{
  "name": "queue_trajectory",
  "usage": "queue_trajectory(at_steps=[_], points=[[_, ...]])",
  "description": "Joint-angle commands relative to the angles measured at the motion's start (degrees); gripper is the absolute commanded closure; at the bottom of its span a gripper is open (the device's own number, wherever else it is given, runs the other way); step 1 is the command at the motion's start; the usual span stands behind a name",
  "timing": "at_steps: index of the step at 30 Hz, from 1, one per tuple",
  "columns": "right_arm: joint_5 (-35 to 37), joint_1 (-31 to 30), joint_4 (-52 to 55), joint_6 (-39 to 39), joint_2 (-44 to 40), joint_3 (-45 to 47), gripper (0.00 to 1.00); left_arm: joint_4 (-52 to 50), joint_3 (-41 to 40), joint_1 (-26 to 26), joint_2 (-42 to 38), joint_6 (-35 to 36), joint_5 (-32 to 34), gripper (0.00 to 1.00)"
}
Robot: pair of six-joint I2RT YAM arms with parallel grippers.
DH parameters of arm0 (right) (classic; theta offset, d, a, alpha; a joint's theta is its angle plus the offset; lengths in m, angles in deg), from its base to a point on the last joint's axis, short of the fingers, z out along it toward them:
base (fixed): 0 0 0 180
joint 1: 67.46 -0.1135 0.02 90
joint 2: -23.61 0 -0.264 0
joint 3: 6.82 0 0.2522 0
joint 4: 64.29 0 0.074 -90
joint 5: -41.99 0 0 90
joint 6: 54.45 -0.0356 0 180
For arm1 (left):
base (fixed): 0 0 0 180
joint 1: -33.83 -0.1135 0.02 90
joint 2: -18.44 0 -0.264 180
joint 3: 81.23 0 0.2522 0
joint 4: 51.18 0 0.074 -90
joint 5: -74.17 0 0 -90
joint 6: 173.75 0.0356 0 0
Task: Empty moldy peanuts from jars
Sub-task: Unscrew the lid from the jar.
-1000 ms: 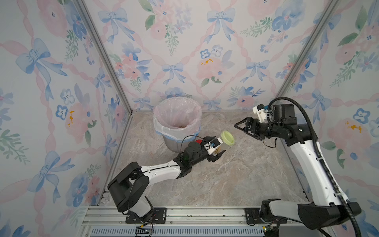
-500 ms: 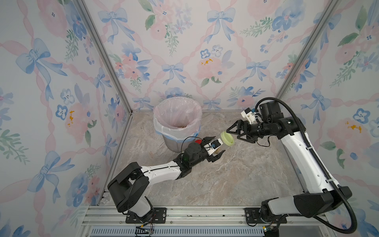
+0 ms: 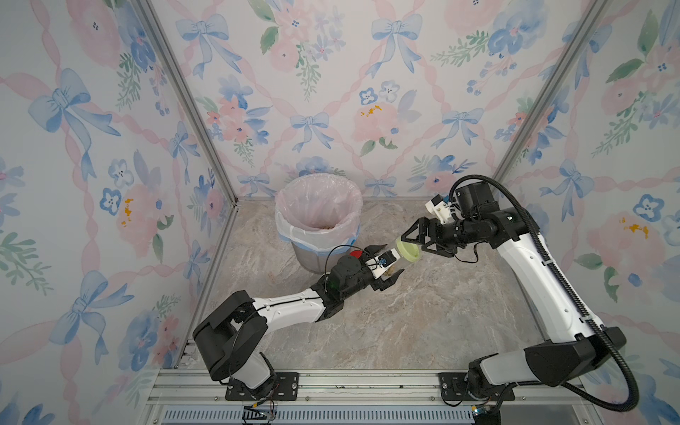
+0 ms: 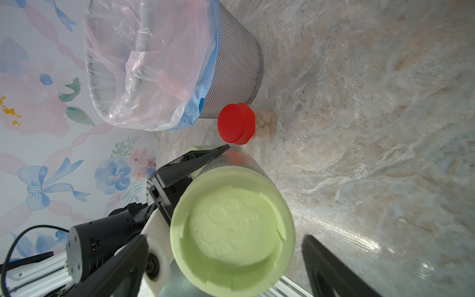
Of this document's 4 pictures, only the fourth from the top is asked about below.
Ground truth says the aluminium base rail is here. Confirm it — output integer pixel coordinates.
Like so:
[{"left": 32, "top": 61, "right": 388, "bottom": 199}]
[{"left": 259, "top": 276, "right": 313, "bottom": 297}]

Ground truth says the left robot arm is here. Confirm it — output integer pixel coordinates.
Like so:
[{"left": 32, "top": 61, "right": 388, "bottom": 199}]
[{"left": 1, "top": 145, "right": 230, "bottom": 297}]

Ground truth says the grey mesh trash bin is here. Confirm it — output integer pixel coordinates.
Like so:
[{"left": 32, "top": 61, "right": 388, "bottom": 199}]
[{"left": 198, "top": 1, "right": 263, "bottom": 119}]

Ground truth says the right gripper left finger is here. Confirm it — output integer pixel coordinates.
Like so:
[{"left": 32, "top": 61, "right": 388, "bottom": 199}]
[{"left": 67, "top": 235, "right": 148, "bottom": 297}]

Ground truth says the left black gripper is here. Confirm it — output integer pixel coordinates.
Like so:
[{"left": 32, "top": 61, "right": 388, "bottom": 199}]
[{"left": 147, "top": 144, "right": 230, "bottom": 226}]

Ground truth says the thin black left cable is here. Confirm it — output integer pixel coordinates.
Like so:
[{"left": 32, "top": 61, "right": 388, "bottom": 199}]
[{"left": 0, "top": 224, "right": 71, "bottom": 297}]

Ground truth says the red lid peanut jar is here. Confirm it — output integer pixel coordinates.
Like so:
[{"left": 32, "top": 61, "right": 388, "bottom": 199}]
[{"left": 217, "top": 103, "right": 277, "bottom": 146}]

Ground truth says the green lid jar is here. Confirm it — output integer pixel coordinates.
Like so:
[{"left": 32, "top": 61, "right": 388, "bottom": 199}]
[
  {"left": 186, "top": 146, "right": 209, "bottom": 180},
  {"left": 170, "top": 150, "right": 296, "bottom": 297}
]

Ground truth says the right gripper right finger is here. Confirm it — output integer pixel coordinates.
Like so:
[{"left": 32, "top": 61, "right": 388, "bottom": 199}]
[{"left": 301, "top": 235, "right": 380, "bottom": 297}]

